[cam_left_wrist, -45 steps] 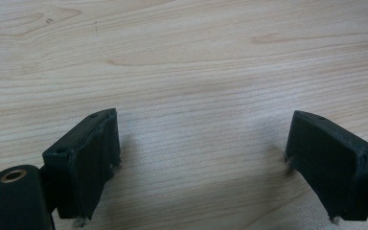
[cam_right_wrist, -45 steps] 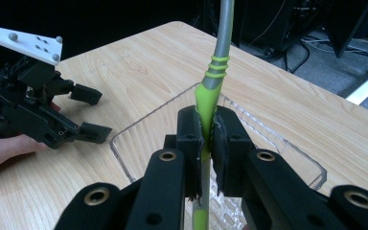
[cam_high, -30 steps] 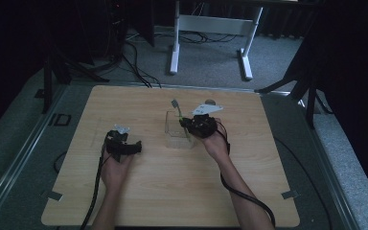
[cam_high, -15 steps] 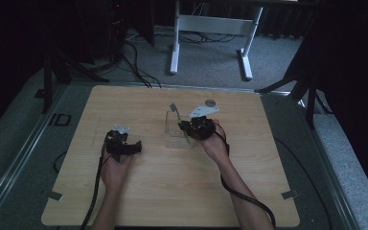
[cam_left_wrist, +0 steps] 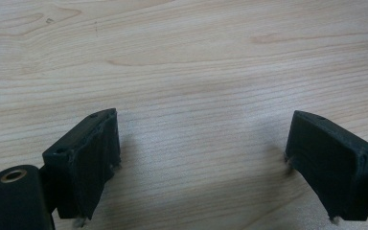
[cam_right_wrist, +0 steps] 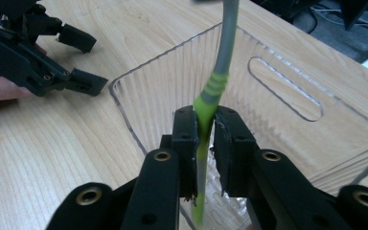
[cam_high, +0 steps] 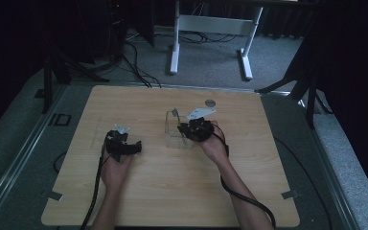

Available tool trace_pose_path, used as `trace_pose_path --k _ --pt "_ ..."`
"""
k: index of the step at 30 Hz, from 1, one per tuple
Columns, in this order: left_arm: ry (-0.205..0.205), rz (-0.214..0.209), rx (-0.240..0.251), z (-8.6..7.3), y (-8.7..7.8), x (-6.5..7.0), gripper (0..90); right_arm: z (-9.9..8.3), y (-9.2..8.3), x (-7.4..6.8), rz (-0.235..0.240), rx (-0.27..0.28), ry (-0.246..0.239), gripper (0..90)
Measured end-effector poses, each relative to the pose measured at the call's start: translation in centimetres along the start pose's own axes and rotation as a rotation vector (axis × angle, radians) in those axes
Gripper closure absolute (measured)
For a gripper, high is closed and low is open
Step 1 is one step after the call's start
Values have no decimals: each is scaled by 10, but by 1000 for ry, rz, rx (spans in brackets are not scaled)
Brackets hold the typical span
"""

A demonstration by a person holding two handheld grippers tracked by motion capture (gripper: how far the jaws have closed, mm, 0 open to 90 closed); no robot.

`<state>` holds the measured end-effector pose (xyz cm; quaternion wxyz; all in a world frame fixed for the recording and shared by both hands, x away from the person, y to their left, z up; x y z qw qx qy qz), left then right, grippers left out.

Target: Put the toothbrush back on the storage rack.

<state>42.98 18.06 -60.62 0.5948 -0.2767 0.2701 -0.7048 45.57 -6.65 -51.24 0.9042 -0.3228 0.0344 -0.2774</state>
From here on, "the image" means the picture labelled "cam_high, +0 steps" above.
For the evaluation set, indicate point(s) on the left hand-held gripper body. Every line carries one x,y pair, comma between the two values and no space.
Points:
121,145

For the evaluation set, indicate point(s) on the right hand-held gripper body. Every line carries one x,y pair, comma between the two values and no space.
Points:
201,127

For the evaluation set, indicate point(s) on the clear plastic box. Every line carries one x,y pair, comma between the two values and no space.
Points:
175,135

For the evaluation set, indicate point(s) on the small grey stemmed item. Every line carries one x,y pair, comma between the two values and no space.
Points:
175,112

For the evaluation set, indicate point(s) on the person's right hand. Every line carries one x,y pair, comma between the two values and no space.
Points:
214,148

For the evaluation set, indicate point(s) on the person's left hand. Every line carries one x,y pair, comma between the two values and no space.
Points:
116,174

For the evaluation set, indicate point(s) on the round grey lid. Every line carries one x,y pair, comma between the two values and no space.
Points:
210,103

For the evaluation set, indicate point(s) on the black metal stand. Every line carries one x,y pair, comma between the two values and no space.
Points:
60,73
303,86

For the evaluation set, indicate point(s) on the grey tape piece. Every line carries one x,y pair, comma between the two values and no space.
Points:
290,194
54,195

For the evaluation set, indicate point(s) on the black rectangular floor bracket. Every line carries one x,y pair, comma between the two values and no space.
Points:
60,119

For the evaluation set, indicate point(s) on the metal floor rail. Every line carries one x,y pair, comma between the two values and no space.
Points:
332,179
19,159

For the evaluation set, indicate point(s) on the white desk frame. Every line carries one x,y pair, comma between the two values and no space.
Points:
211,25

